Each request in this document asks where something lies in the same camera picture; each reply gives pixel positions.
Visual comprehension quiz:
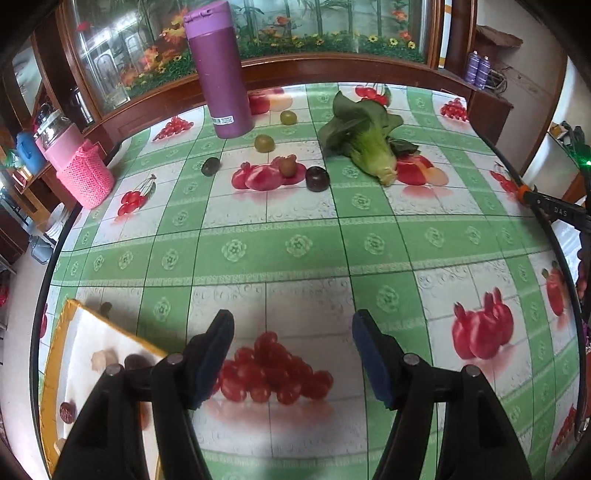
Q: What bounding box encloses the white foam tray yellow edge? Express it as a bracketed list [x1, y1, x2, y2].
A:
[39, 299, 169, 480]

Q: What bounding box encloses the person's right hand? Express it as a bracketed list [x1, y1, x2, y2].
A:
[576, 247, 591, 298]

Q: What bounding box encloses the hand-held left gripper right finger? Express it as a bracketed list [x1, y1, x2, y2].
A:
[352, 309, 534, 480]

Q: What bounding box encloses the green bok choy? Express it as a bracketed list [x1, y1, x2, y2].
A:
[317, 91, 419, 186]

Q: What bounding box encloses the blue thermos jug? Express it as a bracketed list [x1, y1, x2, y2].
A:
[16, 131, 47, 172]

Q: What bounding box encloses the pink knit-sleeved bottle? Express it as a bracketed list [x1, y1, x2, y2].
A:
[34, 104, 116, 209]

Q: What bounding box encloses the dark mangosteen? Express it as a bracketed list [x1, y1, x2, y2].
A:
[305, 167, 329, 192]

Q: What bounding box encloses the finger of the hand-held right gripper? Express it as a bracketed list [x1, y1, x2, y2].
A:
[517, 185, 542, 208]

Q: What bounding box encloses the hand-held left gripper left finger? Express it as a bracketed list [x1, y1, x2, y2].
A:
[53, 309, 235, 480]

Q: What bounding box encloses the green checked fruit-print tablecloth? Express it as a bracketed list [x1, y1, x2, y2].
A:
[32, 82, 583, 480]

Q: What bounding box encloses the flower-painted glass panel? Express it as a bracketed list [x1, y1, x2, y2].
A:
[60, 0, 439, 112]

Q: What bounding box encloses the brown cardboard piece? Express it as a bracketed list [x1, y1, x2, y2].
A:
[475, 25, 525, 48]

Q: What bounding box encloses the purple thermos flask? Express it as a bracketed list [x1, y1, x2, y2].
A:
[183, 1, 254, 139]

